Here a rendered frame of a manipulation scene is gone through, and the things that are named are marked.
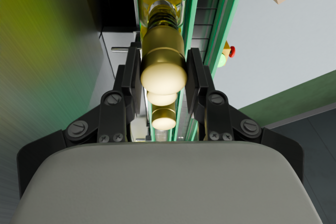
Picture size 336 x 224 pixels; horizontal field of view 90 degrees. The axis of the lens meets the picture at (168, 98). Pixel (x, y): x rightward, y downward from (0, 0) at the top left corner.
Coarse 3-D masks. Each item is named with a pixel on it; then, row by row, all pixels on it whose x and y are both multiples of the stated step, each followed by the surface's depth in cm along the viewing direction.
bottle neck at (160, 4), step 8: (160, 0) 17; (152, 8) 17; (160, 8) 16; (168, 8) 16; (152, 16) 15; (160, 16) 15; (168, 16) 15; (152, 24) 14; (160, 24) 14; (168, 24) 14; (176, 24) 16
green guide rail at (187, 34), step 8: (192, 0) 29; (192, 8) 30; (184, 16) 38; (192, 16) 31; (184, 24) 38; (192, 24) 33; (184, 32) 40; (184, 40) 38; (184, 48) 38; (176, 104) 61; (176, 112) 58; (176, 120) 59; (176, 128) 64
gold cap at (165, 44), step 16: (160, 32) 13; (176, 32) 13; (144, 48) 12; (160, 48) 11; (176, 48) 12; (144, 64) 11; (160, 64) 11; (176, 64) 11; (144, 80) 12; (160, 80) 12; (176, 80) 12
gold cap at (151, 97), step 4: (148, 92) 18; (176, 92) 18; (148, 96) 18; (152, 96) 18; (156, 96) 18; (160, 96) 18; (164, 96) 18; (168, 96) 18; (172, 96) 18; (176, 96) 18; (148, 100) 19; (152, 100) 19; (156, 100) 19; (160, 100) 19; (164, 100) 19; (168, 100) 19; (172, 100) 19; (156, 104) 19; (160, 104) 19; (164, 104) 19
